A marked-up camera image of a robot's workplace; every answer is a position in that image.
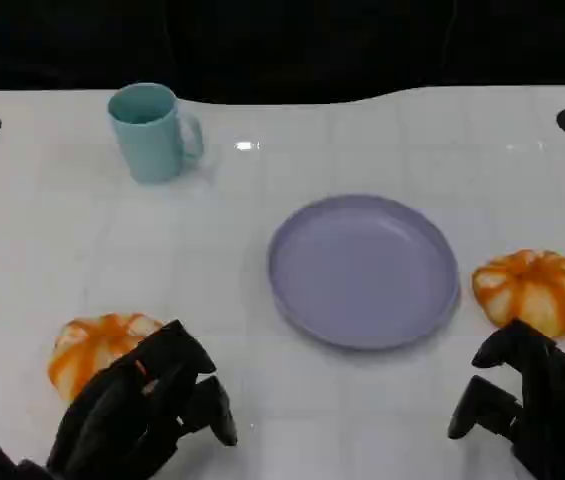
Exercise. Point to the lilac plate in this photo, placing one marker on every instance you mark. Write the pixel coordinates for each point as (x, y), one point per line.
(362, 272)

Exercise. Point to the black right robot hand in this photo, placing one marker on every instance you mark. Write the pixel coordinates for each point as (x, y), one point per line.
(557, 400)

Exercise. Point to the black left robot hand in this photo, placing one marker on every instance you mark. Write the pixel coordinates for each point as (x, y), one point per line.
(122, 405)

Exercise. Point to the pale green mug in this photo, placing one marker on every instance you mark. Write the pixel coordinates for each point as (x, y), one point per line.
(149, 145)

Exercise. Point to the orange white toy bread roll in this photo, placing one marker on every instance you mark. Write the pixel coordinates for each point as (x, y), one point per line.
(87, 345)
(532, 287)

